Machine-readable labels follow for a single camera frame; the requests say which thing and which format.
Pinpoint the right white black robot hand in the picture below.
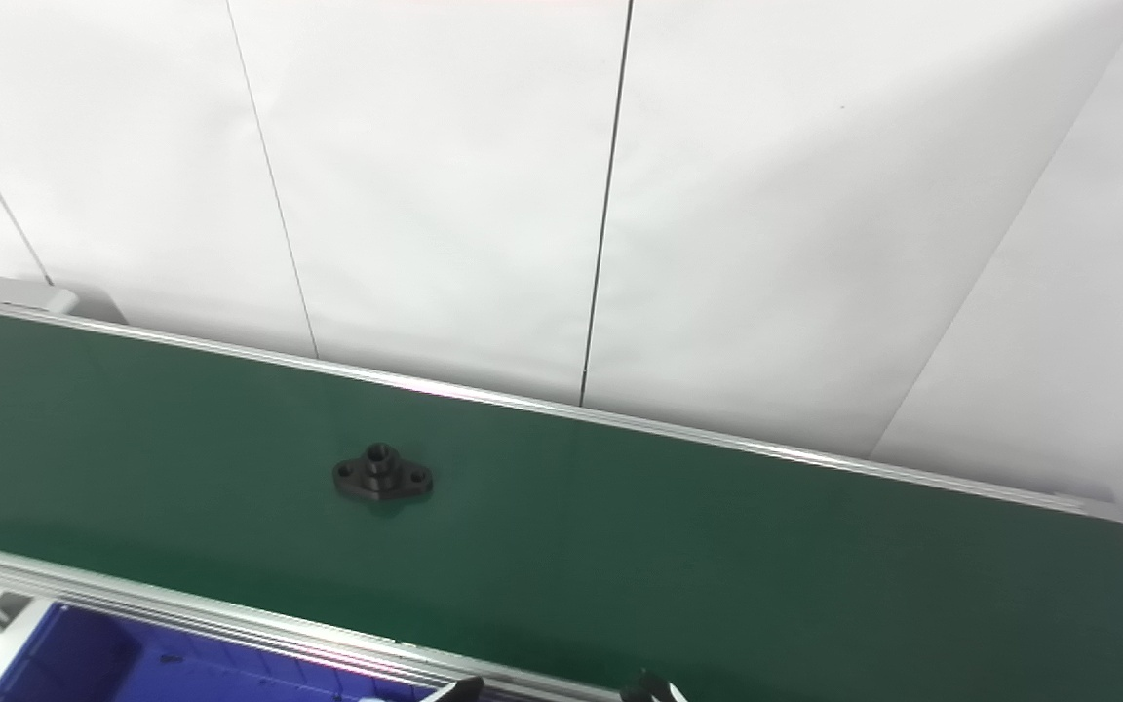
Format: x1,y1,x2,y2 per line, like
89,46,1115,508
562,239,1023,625
619,672,689,702

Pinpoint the black flanged machine part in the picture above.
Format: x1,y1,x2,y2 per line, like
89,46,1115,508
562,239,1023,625
331,443,435,506

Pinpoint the green conveyor belt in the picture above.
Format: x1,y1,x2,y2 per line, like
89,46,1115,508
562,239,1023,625
0,302,1123,702

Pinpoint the blue plastic bin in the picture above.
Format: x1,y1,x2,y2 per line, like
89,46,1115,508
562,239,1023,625
0,602,447,702

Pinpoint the grey conveyor end housing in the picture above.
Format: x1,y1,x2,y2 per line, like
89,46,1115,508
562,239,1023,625
0,275,126,325

